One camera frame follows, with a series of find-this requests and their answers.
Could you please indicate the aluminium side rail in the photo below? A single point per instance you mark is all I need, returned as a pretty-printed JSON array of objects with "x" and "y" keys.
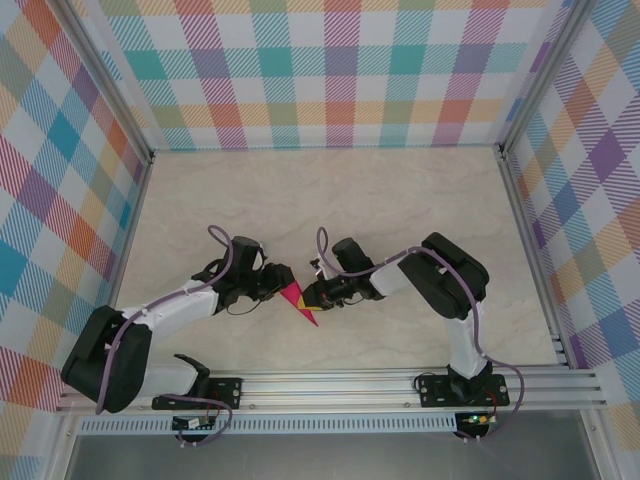
[
  {"x": 531, "y": 250},
  {"x": 131, "y": 230}
]

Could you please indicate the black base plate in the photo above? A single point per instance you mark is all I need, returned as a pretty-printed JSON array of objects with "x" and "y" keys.
[
  {"x": 227, "y": 390},
  {"x": 430, "y": 395}
]

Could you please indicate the grey metal panel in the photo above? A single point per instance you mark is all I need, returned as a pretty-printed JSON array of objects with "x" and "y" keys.
[{"x": 325, "y": 460}]

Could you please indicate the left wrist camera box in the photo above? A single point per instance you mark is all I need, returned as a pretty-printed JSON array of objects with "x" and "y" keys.
[{"x": 247, "y": 252}]

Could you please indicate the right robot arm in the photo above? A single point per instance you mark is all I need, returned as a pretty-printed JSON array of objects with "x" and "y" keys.
[{"x": 385, "y": 280}]

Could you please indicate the aluminium mounting rail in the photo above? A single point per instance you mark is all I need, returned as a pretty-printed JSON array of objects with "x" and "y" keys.
[{"x": 325, "y": 390}]

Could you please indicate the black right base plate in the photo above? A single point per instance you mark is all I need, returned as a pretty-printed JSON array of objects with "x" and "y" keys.
[{"x": 430, "y": 395}]

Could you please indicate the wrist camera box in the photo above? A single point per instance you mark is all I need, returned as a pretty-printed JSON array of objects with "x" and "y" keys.
[
  {"x": 247, "y": 252},
  {"x": 350, "y": 257}
]

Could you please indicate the circuit board with green light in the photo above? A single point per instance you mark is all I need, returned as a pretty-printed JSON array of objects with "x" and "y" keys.
[{"x": 477, "y": 419}]

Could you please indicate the pink cloth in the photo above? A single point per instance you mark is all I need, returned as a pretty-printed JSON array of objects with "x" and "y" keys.
[{"x": 292, "y": 295}]

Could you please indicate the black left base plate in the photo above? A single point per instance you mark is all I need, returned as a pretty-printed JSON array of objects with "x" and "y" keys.
[{"x": 227, "y": 390}]

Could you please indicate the aluminium frame post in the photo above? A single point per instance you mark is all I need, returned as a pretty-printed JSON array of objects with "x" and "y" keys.
[
  {"x": 540, "y": 75},
  {"x": 107, "y": 75}
]

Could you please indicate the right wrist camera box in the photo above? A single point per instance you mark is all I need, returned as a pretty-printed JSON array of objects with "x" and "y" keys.
[{"x": 350, "y": 257}]

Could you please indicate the small circuit board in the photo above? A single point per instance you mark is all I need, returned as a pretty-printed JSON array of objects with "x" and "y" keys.
[{"x": 192, "y": 424}]

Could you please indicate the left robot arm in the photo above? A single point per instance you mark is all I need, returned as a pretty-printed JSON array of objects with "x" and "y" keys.
[{"x": 175, "y": 310}]

